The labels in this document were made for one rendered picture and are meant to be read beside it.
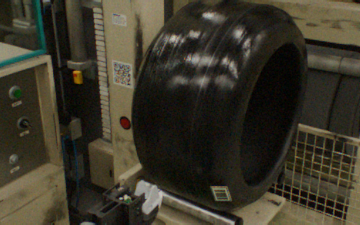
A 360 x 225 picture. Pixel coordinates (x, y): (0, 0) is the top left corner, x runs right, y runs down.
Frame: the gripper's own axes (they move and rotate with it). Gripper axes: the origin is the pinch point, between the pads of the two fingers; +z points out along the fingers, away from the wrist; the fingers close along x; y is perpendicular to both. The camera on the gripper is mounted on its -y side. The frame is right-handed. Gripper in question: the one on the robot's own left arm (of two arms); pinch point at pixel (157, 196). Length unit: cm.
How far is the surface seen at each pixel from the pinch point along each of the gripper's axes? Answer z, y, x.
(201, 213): 19.8, -16.7, 0.1
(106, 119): 29, -3, 42
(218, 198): 12.6, -4.1, -9.0
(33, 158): 10, -13, 56
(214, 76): 13.9, 26.1, -6.0
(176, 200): 20.1, -16.2, 8.8
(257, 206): 45, -27, -5
